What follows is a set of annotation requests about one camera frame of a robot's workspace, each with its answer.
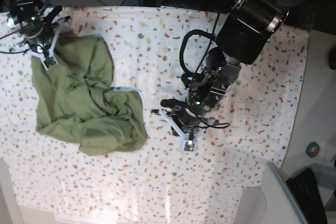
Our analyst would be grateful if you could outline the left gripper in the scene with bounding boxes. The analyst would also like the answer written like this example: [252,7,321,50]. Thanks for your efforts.
[151,99,210,133]

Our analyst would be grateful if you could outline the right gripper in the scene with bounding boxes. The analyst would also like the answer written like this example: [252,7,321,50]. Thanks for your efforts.
[7,6,71,48]

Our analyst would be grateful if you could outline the green t-shirt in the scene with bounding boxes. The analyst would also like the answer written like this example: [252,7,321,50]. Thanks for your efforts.
[31,36,147,156]

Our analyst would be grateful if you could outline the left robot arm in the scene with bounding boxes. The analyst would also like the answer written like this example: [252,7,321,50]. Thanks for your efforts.
[154,0,306,136]

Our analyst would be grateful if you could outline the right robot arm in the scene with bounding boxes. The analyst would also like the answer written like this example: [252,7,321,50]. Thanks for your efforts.
[7,0,62,49]

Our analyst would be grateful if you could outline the terrazzo pattern tablecloth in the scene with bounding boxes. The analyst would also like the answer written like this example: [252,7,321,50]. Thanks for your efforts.
[0,5,310,222]

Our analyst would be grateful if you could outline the green tape roll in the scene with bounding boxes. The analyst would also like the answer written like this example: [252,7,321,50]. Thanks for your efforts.
[306,142,320,158]

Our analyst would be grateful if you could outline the black keyboard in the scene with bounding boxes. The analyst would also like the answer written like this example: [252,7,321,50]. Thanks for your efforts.
[286,168,328,224]

